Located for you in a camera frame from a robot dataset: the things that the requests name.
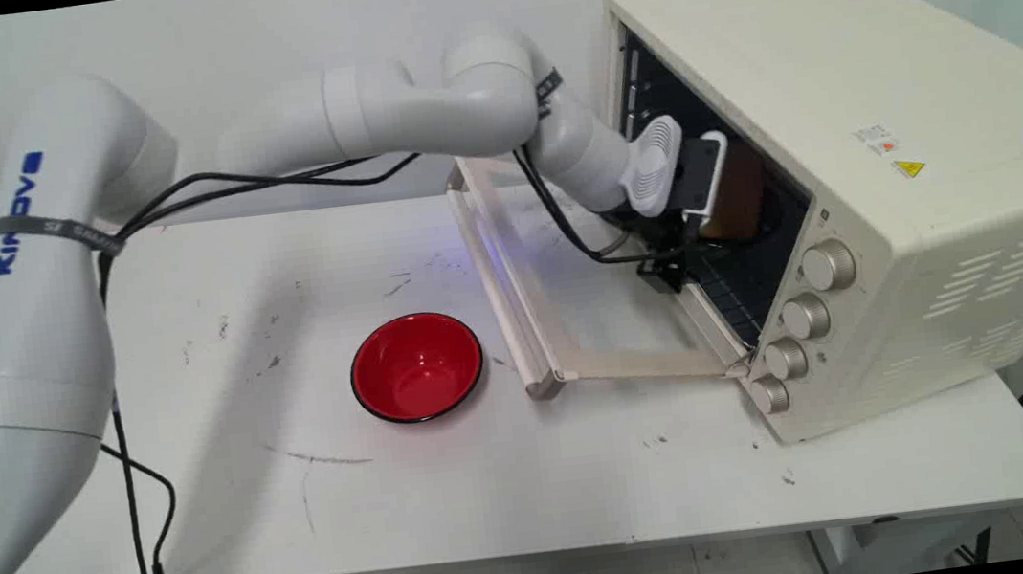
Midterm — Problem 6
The brown bread loaf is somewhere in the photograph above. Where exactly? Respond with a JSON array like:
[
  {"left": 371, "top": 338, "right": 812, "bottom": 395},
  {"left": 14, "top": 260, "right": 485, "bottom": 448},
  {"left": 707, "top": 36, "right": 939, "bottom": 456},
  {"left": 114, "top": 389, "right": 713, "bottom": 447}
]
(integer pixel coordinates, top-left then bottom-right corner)
[{"left": 693, "top": 136, "right": 773, "bottom": 245}]

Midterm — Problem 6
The wire oven rack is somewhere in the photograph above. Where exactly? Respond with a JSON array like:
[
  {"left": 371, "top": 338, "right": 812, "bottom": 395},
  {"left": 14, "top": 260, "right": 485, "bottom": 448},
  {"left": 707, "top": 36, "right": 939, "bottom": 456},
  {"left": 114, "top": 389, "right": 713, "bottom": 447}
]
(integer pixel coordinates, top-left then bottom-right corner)
[{"left": 685, "top": 235, "right": 793, "bottom": 355}]

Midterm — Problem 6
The cream toaster oven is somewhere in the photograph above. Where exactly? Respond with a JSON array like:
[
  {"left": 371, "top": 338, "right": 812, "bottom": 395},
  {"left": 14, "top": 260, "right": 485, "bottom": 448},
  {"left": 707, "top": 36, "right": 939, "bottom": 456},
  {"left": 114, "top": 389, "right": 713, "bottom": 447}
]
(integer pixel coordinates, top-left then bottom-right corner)
[{"left": 591, "top": 0, "right": 1023, "bottom": 461}]

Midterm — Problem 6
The black cable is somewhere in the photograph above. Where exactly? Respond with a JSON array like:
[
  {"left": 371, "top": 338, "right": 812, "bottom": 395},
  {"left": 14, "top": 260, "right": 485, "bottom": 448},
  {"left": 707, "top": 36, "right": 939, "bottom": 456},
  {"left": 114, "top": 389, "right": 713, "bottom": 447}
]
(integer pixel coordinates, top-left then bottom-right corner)
[{"left": 67, "top": 117, "right": 738, "bottom": 574}]

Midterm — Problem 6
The white label sticker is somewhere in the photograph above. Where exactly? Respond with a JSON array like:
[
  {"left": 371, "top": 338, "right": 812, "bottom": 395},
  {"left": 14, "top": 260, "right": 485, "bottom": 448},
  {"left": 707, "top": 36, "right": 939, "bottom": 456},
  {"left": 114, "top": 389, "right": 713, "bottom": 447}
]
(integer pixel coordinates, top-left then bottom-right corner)
[{"left": 851, "top": 121, "right": 899, "bottom": 147}]

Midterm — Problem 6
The metal oven knob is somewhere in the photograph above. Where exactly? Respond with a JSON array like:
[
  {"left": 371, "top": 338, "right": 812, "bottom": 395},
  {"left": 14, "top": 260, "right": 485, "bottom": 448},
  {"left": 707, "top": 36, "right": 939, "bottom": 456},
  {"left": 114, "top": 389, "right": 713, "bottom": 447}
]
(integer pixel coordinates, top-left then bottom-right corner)
[
  {"left": 748, "top": 373, "right": 792, "bottom": 417},
  {"left": 762, "top": 335, "right": 812, "bottom": 383},
  {"left": 778, "top": 290, "right": 834, "bottom": 343},
  {"left": 798, "top": 236, "right": 859, "bottom": 295}
]

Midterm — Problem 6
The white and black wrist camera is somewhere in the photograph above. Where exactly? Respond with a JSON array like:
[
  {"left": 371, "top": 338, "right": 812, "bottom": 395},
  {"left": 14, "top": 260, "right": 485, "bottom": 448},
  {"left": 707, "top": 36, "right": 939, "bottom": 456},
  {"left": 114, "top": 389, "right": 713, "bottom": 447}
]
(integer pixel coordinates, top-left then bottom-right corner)
[{"left": 613, "top": 107, "right": 737, "bottom": 226}]

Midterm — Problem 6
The black velcro strap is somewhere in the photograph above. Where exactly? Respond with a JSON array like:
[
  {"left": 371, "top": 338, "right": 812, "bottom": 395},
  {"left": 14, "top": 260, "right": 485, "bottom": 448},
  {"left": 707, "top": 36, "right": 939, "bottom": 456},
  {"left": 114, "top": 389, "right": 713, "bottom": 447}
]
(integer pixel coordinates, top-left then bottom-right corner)
[{"left": 533, "top": 67, "right": 568, "bottom": 118}]

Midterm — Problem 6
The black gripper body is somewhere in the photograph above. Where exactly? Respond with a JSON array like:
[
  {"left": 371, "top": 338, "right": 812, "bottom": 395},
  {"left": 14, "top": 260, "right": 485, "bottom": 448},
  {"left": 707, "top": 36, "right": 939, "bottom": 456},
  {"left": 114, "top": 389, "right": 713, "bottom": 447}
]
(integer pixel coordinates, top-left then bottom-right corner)
[{"left": 604, "top": 196, "right": 713, "bottom": 301}]

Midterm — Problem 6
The glass oven door with handle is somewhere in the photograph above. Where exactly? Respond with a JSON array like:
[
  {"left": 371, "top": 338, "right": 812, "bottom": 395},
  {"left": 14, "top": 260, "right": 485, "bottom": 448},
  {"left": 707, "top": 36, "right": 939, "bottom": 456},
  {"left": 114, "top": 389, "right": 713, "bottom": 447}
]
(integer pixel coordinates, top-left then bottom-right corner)
[{"left": 442, "top": 127, "right": 756, "bottom": 410}]

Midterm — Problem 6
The red bowl with black rim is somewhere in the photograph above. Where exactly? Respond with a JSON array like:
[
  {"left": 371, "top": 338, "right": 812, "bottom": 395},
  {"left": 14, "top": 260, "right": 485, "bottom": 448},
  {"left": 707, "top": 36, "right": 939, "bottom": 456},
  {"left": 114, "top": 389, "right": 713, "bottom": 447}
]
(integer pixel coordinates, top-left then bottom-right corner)
[{"left": 343, "top": 305, "right": 491, "bottom": 431}]

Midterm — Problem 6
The grey velcro strap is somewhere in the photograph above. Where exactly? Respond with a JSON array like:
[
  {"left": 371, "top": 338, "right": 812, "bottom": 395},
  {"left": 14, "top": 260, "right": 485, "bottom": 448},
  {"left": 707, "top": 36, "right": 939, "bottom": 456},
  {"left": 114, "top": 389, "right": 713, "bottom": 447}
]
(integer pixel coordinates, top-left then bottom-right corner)
[{"left": 0, "top": 203, "right": 129, "bottom": 270}]

